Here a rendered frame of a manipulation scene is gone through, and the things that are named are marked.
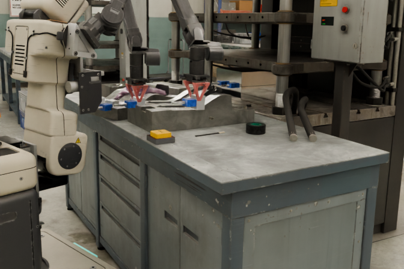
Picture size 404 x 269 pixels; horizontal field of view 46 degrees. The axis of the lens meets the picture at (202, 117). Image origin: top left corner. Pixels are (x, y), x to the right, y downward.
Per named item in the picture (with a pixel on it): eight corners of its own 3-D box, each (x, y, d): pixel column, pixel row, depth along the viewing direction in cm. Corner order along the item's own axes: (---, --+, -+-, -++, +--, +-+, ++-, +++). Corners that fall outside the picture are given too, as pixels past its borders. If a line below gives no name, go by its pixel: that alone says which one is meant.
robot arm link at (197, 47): (187, 44, 183) (193, 44, 178) (204, 44, 186) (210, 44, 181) (187, 62, 185) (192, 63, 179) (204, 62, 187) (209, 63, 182)
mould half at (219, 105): (151, 133, 190) (151, 99, 187) (127, 121, 212) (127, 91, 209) (254, 122, 215) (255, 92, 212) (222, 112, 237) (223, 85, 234)
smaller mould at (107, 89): (109, 99, 269) (109, 87, 268) (101, 95, 282) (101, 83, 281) (142, 96, 279) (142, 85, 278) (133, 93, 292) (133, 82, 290)
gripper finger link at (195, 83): (200, 98, 189) (201, 75, 188) (210, 101, 183) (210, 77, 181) (185, 99, 186) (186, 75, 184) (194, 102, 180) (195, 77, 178)
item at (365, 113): (279, 130, 233) (280, 115, 231) (163, 93, 343) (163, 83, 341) (394, 116, 274) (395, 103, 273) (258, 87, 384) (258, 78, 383)
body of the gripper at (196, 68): (197, 77, 190) (198, 59, 189) (210, 80, 181) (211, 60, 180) (183, 77, 187) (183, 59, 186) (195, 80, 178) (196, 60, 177)
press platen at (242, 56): (284, 101, 229) (285, 64, 226) (165, 74, 339) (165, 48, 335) (398, 90, 270) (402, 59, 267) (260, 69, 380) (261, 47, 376)
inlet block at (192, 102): (174, 111, 179) (174, 96, 178) (168, 108, 183) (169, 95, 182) (204, 109, 186) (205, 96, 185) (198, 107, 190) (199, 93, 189)
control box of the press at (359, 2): (335, 289, 227) (360, -33, 198) (293, 261, 253) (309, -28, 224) (367, 278, 238) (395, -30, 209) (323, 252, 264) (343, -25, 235)
